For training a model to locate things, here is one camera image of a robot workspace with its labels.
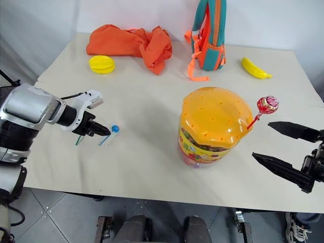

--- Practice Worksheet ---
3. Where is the rusty metal table foot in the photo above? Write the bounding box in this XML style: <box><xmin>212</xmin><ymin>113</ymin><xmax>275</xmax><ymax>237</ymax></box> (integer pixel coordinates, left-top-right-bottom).
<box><xmin>96</xmin><ymin>216</ymin><xmax>113</xmax><ymax>243</ymax></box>
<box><xmin>233</xmin><ymin>209</ymin><xmax>252</xmax><ymax>243</ymax></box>

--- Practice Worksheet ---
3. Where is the teal and orange backpack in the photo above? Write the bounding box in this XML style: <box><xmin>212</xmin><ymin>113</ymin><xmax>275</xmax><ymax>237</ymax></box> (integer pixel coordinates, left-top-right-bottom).
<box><xmin>184</xmin><ymin>0</ymin><xmax>227</xmax><ymax>82</ymax></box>

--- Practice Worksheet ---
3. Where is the dark rounded shape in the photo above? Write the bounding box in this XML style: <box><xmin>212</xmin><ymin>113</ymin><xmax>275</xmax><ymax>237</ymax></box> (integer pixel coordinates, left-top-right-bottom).
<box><xmin>183</xmin><ymin>215</ymin><xmax>214</xmax><ymax>243</ymax></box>
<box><xmin>115</xmin><ymin>214</ymin><xmax>153</xmax><ymax>243</ymax></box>

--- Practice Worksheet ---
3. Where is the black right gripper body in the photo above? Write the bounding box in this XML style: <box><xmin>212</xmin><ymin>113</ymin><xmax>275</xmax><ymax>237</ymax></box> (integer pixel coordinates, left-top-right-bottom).
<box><xmin>300</xmin><ymin>141</ymin><xmax>324</xmax><ymax>183</ymax></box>

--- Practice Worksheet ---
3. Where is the red lollipop with red stick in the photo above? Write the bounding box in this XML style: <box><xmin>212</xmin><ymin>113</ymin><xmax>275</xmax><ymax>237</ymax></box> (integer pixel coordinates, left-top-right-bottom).
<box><xmin>246</xmin><ymin>95</ymin><xmax>280</xmax><ymax>131</ymax></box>

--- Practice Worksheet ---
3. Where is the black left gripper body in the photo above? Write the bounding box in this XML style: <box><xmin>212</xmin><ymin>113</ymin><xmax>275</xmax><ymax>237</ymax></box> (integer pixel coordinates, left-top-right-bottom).
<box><xmin>72</xmin><ymin>111</ymin><xmax>97</xmax><ymax>137</ymax></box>

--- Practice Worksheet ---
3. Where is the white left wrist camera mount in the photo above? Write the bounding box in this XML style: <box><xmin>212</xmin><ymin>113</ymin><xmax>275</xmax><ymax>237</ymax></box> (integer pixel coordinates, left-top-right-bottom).
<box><xmin>62</xmin><ymin>90</ymin><xmax>104</xmax><ymax>133</ymax></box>

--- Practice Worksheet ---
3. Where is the orange crumpled cloth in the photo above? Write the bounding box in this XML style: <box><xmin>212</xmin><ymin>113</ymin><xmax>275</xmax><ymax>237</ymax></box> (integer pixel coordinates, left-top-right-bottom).
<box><xmin>86</xmin><ymin>24</ymin><xmax>173</xmax><ymax>75</ymax></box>

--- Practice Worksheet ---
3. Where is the yellow toy starfruit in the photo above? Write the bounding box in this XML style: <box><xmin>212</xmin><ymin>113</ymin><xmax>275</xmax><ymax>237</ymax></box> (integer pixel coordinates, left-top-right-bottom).
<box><xmin>88</xmin><ymin>55</ymin><xmax>116</xmax><ymax>75</ymax></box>

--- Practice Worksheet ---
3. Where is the lollipop jar with orange lid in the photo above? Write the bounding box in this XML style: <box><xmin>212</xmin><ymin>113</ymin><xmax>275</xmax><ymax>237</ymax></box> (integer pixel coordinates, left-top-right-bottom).
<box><xmin>177</xmin><ymin>87</ymin><xmax>254</xmax><ymax>170</ymax></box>

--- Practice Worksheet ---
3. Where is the blue jeans leg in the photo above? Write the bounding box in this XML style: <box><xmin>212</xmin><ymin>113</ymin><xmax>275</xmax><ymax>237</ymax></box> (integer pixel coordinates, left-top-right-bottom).
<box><xmin>295</xmin><ymin>212</ymin><xmax>320</xmax><ymax>224</ymax></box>

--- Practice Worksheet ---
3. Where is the yellow toy banana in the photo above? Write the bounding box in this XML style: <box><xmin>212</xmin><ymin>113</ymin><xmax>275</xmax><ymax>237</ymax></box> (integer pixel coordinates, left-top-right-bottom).
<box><xmin>240</xmin><ymin>57</ymin><xmax>273</xmax><ymax>80</ymax></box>

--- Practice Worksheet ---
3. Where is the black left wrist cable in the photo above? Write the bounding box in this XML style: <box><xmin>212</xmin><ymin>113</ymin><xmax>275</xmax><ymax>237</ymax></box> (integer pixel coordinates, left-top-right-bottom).
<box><xmin>59</xmin><ymin>93</ymin><xmax>86</xmax><ymax>100</ymax></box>

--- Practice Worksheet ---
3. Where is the blue lollipop with blue stick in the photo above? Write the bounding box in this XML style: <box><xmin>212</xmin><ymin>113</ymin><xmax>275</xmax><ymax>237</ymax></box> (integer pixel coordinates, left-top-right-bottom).
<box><xmin>98</xmin><ymin>124</ymin><xmax>120</xmax><ymax>147</ymax></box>

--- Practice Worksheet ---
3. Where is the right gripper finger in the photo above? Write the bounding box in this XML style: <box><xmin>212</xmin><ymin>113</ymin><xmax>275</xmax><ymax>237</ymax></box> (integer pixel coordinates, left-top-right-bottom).
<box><xmin>268</xmin><ymin>121</ymin><xmax>324</xmax><ymax>143</ymax></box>
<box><xmin>252</xmin><ymin>152</ymin><xmax>316</xmax><ymax>194</ymax></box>

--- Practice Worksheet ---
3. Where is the white laced sneaker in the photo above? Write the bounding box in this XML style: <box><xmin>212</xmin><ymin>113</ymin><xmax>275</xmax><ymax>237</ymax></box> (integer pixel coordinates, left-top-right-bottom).
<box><xmin>285</xmin><ymin>212</ymin><xmax>313</xmax><ymax>243</ymax></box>

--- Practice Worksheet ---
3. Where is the black lower arm cable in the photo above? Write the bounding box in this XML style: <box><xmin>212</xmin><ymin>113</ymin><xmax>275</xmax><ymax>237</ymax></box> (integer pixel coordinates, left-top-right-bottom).
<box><xmin>7</xmin><ymin>204</ymin><xmax>26</xmax><ymax>227</ymax></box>

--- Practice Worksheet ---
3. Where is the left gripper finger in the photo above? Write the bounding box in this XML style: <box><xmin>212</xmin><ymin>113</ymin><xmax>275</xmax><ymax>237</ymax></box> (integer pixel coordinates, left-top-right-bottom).
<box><xmin>91</xmin><ymin>120</ymin><xmax>112</xmax><ymax>135</ymax></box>
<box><xmin>87</xmin><ymin>129</ymin><xmax>110</xmax><ymax>138</ymax></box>

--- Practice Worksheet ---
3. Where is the black shoulder cable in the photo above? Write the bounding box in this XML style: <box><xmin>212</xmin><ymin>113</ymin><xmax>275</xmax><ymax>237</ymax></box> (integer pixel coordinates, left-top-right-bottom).
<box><xmin>0</xmin><ymin>69</ymin><xmax>21</xmax><ymax>88</ymax></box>

